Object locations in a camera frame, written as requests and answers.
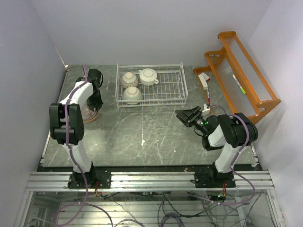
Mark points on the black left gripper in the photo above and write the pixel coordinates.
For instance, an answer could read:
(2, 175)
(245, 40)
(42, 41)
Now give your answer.
(97, 104)

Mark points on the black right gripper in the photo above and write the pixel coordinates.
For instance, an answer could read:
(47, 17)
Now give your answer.
(186, 114)

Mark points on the grey striped bowl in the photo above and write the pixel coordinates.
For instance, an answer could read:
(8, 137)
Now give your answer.
(86, 112)

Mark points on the white bowl red pattern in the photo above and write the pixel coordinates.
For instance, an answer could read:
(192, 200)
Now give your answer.
(91, 119)

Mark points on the pale green bowl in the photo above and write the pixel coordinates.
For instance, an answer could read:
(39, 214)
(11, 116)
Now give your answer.
(132, 95)

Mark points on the white wire dish rack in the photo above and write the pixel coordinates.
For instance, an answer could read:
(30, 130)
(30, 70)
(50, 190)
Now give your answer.
(171, 89)

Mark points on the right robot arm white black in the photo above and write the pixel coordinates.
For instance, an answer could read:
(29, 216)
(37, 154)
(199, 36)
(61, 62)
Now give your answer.
(230, 133)

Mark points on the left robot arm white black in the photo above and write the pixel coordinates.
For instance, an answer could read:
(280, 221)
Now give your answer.
(66, 122)

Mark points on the orange wooden shelf rack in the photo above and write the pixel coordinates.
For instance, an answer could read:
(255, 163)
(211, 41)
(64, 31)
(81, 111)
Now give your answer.
(233, 58)

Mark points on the red pen on table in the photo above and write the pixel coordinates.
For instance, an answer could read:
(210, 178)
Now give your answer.
(208, 95)

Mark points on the brown patterned bowl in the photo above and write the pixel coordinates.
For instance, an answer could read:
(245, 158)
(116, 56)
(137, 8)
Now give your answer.
(129, 80)

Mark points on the white red eraser block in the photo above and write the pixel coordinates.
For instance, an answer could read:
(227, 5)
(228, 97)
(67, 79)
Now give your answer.
(204, 78)

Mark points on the marker pen on shelf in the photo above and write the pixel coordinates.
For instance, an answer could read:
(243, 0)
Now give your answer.
(238, 83)

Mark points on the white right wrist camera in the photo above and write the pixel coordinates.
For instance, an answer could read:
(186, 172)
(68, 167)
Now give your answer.
(206, 109)

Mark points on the cream two-handled soup bowl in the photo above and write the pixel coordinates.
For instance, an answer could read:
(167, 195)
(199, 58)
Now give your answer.
(148, 77)

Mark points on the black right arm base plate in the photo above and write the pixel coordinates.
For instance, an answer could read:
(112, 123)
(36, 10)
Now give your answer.
(213, 179)

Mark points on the aluminium mounting rail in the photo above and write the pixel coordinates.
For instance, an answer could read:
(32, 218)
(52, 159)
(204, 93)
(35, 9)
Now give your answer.
(153, 181)

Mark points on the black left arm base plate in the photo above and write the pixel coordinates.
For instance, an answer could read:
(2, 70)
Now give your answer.
(96, 178)

